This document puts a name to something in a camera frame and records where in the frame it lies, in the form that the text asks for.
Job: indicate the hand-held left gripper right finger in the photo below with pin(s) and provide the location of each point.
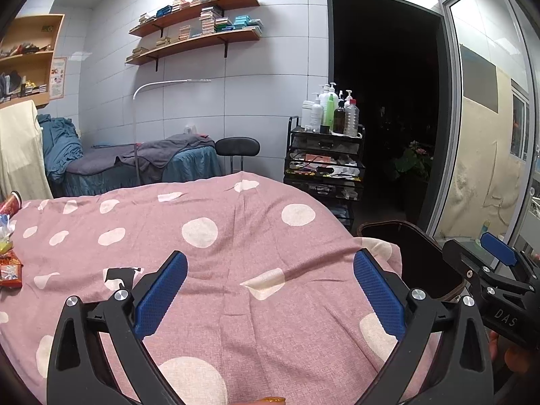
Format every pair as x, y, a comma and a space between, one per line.
379, 295

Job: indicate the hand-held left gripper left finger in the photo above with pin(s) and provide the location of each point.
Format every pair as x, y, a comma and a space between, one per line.
162, 295

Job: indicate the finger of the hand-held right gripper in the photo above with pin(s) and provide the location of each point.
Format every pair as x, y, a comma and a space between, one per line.
464, 259
500, 248

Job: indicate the dark waste bin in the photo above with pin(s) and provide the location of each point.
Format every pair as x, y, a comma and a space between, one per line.
422, 257

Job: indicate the person's right hand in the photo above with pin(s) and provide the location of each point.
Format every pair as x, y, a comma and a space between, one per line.
510, 358

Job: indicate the pink polka-dot blanket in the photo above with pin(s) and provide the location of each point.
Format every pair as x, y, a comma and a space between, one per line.
261, 325

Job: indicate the potted plant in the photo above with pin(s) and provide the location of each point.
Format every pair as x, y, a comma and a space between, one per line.
411, 160

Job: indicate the teal covered massage bed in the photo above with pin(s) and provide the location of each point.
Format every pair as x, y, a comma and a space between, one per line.
194, 164

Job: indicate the grey blanket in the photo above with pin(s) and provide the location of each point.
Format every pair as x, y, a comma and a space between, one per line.
168, 147

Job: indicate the red snack packet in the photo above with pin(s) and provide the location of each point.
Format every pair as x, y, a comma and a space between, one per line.
8, 271

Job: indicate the black trolley cart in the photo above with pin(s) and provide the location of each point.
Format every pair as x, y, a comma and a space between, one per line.
325, 143

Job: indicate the black stool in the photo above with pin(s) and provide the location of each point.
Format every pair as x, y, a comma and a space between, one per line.
236, 147

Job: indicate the small white container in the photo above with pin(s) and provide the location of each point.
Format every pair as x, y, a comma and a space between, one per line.
190, 129

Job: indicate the crushed clear plastic bottle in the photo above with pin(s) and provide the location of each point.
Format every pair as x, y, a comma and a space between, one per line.
6, 224

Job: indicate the red paper cup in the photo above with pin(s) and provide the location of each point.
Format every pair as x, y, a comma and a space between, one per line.
10, 206

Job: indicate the clear bottle red cap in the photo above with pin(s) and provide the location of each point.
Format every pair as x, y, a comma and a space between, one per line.
351, 120

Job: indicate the dark brown bottle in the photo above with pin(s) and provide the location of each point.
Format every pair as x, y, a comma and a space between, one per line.
339, 119

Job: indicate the blue bedding pile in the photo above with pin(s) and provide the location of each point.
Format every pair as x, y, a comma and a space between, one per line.
61, 143

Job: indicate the green bottle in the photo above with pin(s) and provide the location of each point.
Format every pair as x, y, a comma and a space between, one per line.
330, 114

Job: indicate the small white bottle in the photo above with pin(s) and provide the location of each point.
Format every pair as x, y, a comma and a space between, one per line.
308, 114

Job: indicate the cream towel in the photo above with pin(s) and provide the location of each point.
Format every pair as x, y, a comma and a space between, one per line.
21, 152

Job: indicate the tall white pump bottle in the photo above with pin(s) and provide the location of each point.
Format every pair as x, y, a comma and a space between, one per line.
327, 93

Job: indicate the white arc floor lamp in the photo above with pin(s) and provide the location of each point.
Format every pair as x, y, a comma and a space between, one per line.
177, 82

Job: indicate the wooden cubby shelf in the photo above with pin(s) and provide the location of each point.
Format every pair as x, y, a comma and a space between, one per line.
38, 36

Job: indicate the glass door with frame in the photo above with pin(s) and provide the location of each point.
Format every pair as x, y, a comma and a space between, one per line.
451, 114

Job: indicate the wall poster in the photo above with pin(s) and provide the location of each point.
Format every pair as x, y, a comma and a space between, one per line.
58, 78

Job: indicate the wooden wall shelf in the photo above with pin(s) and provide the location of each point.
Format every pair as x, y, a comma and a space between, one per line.
198, 42
240, 1

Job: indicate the wooden wall shelves with boxes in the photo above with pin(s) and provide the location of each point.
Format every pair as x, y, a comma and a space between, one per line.
209, 19

